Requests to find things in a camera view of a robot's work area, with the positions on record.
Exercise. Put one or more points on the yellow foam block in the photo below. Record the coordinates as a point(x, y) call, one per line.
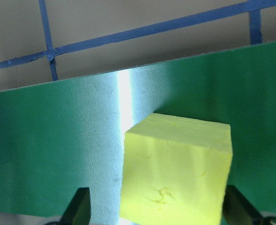
point(175, 168)

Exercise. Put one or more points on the green conveyor belt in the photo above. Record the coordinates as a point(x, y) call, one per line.
point(46, 140)

